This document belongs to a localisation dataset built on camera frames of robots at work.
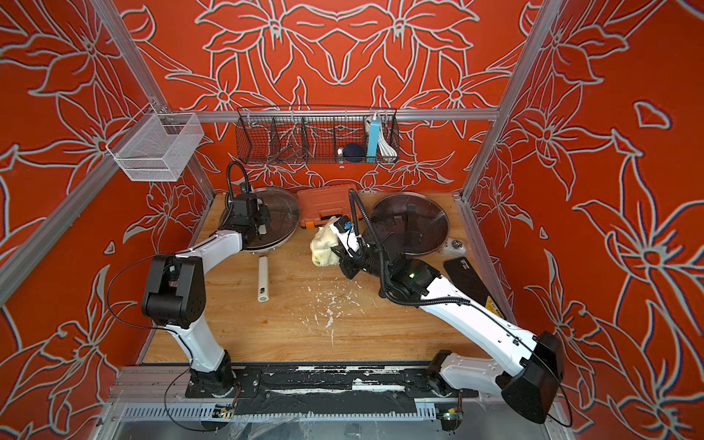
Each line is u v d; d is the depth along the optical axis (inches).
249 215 29.4
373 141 34.5
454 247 38.3
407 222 35.5
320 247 26.3
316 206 43.2
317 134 39.4
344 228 22.8
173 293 19.4
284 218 44.7
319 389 28.7
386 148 36.4
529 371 14.6
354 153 37.4
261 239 33.8
